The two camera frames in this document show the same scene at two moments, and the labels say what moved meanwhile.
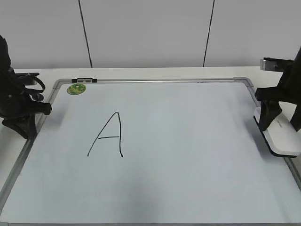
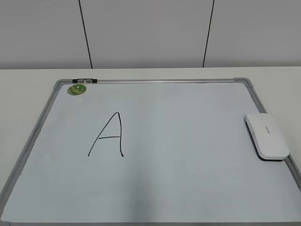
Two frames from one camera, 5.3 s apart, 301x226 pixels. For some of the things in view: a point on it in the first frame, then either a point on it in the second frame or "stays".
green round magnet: x=76 y=89 stays
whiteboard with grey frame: x=154 y=151 stays
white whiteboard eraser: x=281 y=138 -> x=268 y=141
